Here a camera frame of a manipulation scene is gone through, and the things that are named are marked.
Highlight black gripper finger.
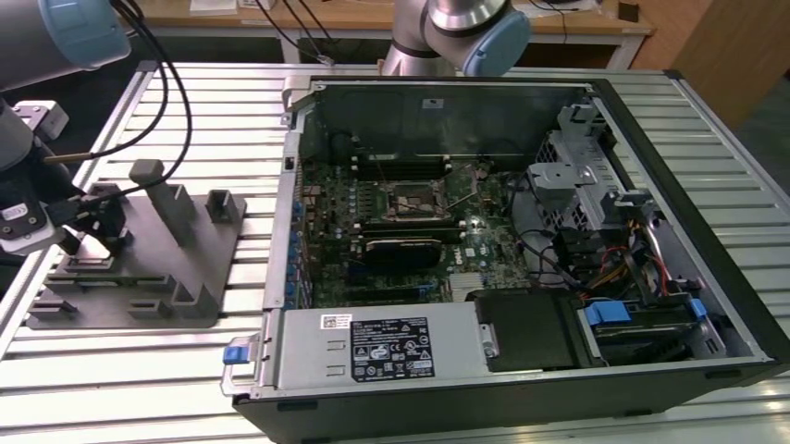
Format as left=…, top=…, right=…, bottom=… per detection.
left=52, top=203, right=88, bottom=257
left=85, top=190, right=133, bottom=261

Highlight CPU socket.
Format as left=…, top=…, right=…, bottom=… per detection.
left=383, top=179, right=448, bottom=221

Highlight grey plastic parts rack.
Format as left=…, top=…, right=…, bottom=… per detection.
left=24, top=159, right=249, bottom=330

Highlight blue case latch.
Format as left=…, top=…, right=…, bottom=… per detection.
left=221, top=335, right=264, bottom=369

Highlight silver power supply with label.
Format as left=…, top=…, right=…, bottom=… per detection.
left=271, top=307, right=499, bottom=390

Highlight black expansion slot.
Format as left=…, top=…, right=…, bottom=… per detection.
left=342, top=286, right=435, bottom=304

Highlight black graphics card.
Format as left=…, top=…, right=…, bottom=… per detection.
left=360, top=236, right=444, bottom=270

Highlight black RAM slot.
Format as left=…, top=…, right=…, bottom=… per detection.
left=354, top=154, right=450, bottom=170
left=355, top=165, right=451, bottom=182

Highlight white paper sheet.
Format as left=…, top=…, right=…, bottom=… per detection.
left=188, top=0, right=239, bottom=14

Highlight silver finned heat sink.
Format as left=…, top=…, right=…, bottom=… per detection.
left=448, top=272, right=487, bottom=302

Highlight green motherboard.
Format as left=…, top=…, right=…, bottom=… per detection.
left=299, top=156, right=538, bottom=310

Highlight black open PC case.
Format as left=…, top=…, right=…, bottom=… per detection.
left=231, top=68, right=790, bottom=444

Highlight grey metal drive cage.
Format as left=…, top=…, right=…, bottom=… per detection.
left=523, top=104, right=631, bottom=232

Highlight hard disk in blue carrier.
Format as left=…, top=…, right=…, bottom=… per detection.
left=579, top=298, right=711, bottom=366

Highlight wooden cabinet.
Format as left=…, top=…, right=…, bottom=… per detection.
left=628, top=0, right=790, bottom=133

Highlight black cable with brass end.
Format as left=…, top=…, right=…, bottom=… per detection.
left=41, top=0, right=172, bottom=164

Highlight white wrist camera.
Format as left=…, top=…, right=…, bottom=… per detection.
left=0, top=198, right=49, bottom=256
left=11, top=100, right=71, bottom=141

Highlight black camera cable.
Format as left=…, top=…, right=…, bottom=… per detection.
left=64, top=13, right=196, bottom=209

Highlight wooden desk with white frame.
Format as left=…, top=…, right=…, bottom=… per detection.
left=123, top=0, right=656, bottom=71

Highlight black internal cable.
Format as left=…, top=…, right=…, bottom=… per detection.
left=516, top=228, right=579, bottom=290

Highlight orange and yellow wires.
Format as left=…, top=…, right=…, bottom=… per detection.
left=579, top=265, right=626, bottom=291

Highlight red wire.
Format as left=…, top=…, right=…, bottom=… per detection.
left=600, top=247, right=674, bottom=297

